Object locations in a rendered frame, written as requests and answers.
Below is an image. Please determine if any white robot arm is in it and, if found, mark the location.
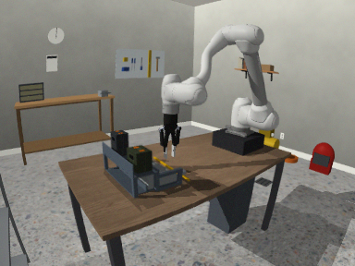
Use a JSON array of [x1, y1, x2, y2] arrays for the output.
[[162, 24, 279, 138]]

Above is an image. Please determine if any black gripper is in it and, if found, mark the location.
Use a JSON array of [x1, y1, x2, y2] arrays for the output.
[[159, 114, 181, 159]]

